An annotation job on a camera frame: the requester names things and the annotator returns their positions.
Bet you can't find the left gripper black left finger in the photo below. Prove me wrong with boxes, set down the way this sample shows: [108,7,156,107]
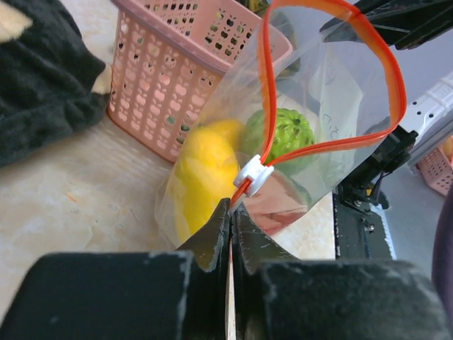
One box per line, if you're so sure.
[1,199,230,339]

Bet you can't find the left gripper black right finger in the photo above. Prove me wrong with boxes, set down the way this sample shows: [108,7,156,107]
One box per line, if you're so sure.
[231,207,449,339]

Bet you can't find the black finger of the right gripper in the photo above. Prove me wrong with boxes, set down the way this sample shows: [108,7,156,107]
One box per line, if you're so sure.
[320,0,453,50]

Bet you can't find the orange fruit toy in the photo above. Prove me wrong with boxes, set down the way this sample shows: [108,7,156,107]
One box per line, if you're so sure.
[169,119,244,243]

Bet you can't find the clear zip top bag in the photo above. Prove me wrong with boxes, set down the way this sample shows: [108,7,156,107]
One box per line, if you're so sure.
[155,1,407,245]

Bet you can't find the green custard apple toy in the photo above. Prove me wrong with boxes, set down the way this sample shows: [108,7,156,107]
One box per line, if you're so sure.
[241,108,316,176]

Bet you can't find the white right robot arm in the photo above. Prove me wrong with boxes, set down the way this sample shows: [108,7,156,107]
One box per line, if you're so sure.
[340,1,452,176]

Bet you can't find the pink plastic basket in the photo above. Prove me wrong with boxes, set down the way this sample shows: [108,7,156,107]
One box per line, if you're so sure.
[105,0,294,164]

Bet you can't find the black floral pillow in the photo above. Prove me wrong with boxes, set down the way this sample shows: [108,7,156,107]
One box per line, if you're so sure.
[1,1,112,166]

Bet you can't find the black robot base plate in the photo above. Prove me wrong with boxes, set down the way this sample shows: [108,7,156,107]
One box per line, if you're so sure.
[333,126,418,260]

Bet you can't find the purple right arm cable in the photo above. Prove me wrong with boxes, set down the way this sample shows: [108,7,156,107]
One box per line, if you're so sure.
[430,183,453,309]

